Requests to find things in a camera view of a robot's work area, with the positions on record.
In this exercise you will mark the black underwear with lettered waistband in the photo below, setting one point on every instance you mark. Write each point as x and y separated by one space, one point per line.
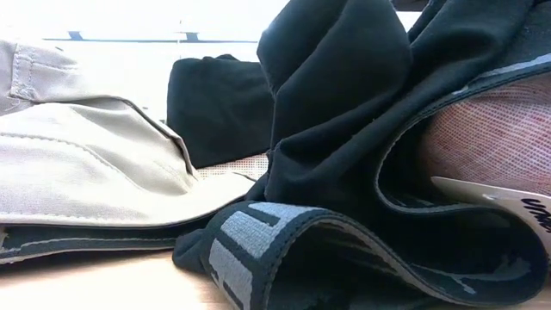
344 129

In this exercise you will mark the beige trousers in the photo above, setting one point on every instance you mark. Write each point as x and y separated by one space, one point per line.
86 163

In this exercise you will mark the white perforated basket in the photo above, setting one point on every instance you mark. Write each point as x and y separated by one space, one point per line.
241 167

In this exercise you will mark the black folded garment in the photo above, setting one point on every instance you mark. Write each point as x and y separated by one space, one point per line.
219 107

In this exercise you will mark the dark garment with pale piping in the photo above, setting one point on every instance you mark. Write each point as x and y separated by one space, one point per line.
86 245

